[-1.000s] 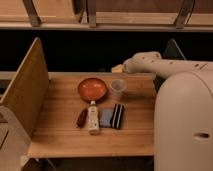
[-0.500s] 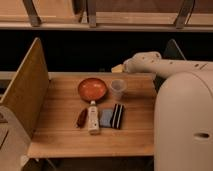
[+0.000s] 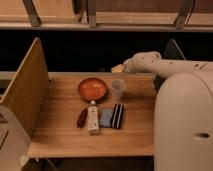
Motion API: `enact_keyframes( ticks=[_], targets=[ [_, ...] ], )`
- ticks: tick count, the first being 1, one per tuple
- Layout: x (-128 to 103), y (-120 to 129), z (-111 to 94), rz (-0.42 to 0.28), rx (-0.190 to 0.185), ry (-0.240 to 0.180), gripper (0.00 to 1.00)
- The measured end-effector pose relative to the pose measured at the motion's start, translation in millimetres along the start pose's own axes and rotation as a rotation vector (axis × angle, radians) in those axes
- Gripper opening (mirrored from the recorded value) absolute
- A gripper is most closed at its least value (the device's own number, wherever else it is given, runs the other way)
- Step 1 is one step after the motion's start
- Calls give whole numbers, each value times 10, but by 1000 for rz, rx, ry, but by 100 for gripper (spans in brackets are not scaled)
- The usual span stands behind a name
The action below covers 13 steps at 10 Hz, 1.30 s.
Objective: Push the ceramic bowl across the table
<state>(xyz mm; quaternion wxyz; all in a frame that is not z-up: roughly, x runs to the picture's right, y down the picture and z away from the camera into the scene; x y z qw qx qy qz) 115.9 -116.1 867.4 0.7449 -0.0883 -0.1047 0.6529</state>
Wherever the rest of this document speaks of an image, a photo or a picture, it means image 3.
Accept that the orange ceramic bowl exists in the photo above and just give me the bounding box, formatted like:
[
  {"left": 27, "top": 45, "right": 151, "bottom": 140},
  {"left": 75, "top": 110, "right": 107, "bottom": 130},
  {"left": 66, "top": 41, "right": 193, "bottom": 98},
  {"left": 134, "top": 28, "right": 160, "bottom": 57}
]
[{"left": 78, "top": 78, "right": 107, "bottom": 101}]

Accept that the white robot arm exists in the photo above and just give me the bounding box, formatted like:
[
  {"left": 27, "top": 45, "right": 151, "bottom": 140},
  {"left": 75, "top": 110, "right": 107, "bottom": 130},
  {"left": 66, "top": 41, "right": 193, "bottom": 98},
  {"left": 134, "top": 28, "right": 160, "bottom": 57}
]
[{"left": 111, "top": 51, "right": 213, "bottom": 171}]

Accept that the clear plastic cup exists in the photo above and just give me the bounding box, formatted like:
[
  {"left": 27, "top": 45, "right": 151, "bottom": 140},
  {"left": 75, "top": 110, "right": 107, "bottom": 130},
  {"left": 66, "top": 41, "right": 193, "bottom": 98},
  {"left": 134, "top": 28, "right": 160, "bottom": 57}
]
[{"left": 110, "top": 79, "right": 127, "bottom": 100}]

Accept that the white squeeze bottle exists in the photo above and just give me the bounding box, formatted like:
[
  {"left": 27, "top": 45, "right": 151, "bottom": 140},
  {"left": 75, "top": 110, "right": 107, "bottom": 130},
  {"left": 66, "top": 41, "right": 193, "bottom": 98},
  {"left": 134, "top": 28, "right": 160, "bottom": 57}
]
[{"left": 88, "top": 101, "right": 100, "bottom": 135}]

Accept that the blue grey sponge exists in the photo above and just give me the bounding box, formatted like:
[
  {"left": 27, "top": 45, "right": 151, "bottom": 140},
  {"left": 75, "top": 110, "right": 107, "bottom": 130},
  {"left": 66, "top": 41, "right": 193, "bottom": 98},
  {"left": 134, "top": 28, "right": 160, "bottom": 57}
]
[{"left": 100, "top": 109, "right": 113, "bottom": 127}]

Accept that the right dark side panel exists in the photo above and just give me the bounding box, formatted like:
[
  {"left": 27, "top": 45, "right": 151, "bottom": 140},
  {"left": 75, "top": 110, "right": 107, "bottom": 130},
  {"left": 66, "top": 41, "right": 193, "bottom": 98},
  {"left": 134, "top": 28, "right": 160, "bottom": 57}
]
[{"left": 153, "top": 39, "right": 185, "bottom": 91}]

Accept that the dark red chili pepper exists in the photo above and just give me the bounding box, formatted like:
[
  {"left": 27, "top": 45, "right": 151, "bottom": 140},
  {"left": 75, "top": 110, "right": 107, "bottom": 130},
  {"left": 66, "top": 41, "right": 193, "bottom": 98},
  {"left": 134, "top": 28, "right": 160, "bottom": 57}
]
[{"left": 77, "top": 108, "right": 88, "bottom": 128}]

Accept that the left wooden side panel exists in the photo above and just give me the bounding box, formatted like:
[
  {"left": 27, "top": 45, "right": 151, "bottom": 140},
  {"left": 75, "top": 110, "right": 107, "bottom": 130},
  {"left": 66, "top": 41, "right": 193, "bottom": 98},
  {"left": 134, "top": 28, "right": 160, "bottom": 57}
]
[{"left": 0, "top": 38, "right": 49, "bottom": 139}]

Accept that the wooden shelf with brackets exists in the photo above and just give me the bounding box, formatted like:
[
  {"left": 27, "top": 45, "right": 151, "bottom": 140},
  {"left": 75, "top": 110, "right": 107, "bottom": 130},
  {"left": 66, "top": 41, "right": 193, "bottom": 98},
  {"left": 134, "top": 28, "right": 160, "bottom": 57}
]
[{"left": 0, "top": 0, "right": 213, "bottom": 32}]

